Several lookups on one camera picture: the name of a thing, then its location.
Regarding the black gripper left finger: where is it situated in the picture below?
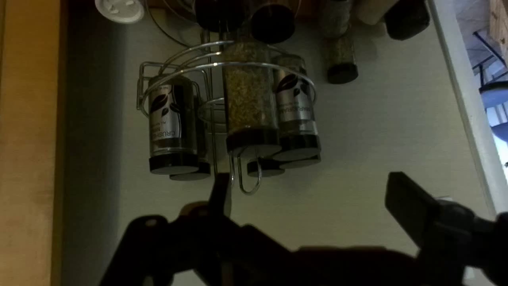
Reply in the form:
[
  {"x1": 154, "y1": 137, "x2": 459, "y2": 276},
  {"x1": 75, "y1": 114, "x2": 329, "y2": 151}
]
[{"x1": 208, "y1": 173, "x2": 232, "y2": 216}]

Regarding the silver label jar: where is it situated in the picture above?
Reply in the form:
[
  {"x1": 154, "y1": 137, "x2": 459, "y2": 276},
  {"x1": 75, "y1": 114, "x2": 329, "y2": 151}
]
[
  {"x1": 148, "y1": 76, "x2": 210, "y2": 181},
  {"x1": 246, "y1": 73, "x2": 324, "y2": 178}
]

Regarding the large wooden board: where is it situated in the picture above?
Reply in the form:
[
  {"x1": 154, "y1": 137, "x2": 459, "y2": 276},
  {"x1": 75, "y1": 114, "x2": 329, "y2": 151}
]
[{"x1": 0, "y1": 0, "x2": 61, "y2": 286}]

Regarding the silver label jar right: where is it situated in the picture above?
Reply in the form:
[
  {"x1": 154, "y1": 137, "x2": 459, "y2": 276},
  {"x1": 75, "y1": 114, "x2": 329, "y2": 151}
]
[{"x1": 246, "y1": 73, "x2": 324, "y2": 178}]

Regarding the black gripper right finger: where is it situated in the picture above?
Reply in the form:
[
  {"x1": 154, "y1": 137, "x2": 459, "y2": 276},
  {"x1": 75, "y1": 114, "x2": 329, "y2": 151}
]
[{"x1": 384, "y1": 172, "x2": 443, "y2": 248}]

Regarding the black round lid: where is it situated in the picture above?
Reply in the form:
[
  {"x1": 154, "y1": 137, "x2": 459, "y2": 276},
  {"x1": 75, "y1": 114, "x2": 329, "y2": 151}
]
[{"x1": 194, "y1": 0, "x2": 238, "y2": 32}]

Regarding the green herb spice bottle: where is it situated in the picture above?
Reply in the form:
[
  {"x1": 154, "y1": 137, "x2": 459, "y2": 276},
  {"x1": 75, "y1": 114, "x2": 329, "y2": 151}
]
[{"x1": 224, "y1": 41, "x2": 280, "y2": 157}]

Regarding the silver label jar left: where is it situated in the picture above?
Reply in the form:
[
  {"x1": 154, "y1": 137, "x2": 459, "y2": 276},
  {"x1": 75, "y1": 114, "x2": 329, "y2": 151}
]
[{"x1": 148, "y1": 76, "x2": 210, "y2": 181}]

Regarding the white spice bottle black cap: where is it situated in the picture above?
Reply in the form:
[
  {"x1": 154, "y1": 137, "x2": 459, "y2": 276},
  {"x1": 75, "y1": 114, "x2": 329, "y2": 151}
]
[{"x1": 356, "y1": 0, "x2": 430, "y2": 41}]

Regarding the white small shaker bottle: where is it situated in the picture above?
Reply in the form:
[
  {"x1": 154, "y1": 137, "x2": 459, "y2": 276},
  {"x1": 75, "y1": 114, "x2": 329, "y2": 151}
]
[{"x1": 94, "y1": 0, "x2": 145, "y2": 24}]

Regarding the dark herb spice bottle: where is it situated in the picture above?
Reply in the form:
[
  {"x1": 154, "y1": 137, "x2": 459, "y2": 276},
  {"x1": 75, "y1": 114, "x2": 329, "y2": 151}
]
[{"x1": 319, "y1": 0, "x2": 359, "y2": 84}]

